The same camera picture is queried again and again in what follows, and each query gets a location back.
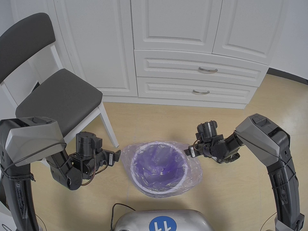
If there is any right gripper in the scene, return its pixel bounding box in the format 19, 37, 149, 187
188, 142, 217, 158

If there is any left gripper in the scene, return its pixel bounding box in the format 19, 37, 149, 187
84, 149, 115, 175

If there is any purple plastic bag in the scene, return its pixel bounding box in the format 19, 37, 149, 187
120, 141, 202, 198

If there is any black plastic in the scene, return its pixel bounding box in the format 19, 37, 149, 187
217, 153, 240, 164

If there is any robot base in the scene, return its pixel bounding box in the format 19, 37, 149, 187
114, 210, 214, 231

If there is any white trash bin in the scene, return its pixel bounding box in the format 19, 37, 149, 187
131, 142, 188, 195

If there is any white chair with grey cushions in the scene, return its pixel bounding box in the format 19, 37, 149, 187
0, 13, 119, 168

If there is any white wardrobe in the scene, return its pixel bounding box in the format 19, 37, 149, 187
11, 0, 293, 110

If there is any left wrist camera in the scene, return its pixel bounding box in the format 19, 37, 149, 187
92, 136, 103, 153

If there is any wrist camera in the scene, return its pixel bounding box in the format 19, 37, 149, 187
92, 136, 103, 153
196, 124, 205, 142

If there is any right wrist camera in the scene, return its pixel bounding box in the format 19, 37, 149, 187
196, 124, 205, 142

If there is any black cable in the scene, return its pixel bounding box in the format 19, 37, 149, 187
110, 203, 136, 231

